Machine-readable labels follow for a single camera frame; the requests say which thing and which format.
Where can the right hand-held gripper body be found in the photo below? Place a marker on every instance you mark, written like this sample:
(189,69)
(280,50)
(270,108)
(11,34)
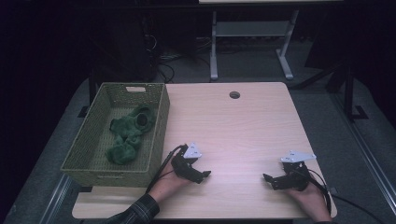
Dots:
(294,175)

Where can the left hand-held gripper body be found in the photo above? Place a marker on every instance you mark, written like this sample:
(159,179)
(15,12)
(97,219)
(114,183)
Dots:
(183,169)

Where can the green fuzzy sock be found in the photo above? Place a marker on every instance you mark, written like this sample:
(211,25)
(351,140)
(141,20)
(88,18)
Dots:
(137,123)
(122,151)

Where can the green woven basket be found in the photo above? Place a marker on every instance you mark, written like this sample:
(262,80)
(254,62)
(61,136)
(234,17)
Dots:
(93,149)

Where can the person's left hand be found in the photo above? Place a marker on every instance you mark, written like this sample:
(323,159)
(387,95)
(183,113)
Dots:
(166,186)

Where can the person's right hand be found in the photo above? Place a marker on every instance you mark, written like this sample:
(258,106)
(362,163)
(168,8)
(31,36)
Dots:
(311,202)

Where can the grey tape strip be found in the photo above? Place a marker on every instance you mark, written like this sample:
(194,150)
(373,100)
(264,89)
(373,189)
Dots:
(333,189)

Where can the black metal stand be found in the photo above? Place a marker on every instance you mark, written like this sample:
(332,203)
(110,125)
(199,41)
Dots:
(348,90)

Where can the metal floor rail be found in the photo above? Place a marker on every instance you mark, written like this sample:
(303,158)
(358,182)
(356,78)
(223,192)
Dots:
(56,199)
(364,149)

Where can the grey metal table frame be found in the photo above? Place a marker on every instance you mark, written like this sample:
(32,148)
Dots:
(252,29)

